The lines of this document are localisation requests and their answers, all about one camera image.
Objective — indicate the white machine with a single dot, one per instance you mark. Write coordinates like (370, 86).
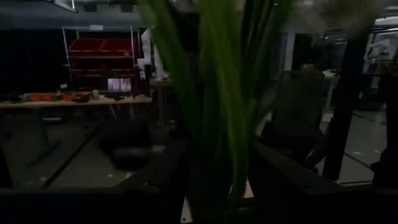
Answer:
(385, 43)

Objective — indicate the white upright object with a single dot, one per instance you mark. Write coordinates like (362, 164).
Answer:
(157, 62)

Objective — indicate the round black stool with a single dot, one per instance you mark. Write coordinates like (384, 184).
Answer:
(130, 155)

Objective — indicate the dark upright stand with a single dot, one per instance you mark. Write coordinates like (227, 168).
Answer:
(390, 124)

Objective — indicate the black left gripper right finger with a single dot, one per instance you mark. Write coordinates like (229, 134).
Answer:
(280, 174)

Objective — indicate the dark office chair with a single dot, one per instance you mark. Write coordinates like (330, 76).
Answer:
(295, 109)

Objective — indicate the small white artificial flower bunch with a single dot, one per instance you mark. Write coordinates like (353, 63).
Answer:
(224, 93)

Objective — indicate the shelf with red bins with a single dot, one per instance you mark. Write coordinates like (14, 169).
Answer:
(99, 46)

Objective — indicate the small lit screen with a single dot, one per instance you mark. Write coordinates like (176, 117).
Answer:
(119, 85)

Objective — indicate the black upright pole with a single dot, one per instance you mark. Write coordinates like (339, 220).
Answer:
(345, 124)

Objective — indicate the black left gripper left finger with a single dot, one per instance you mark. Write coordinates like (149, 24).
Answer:
(168, 174)

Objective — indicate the wooden workbench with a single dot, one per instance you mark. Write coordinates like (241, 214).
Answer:
(77, 102)

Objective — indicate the orange items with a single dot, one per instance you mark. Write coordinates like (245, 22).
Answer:
(40, 97)

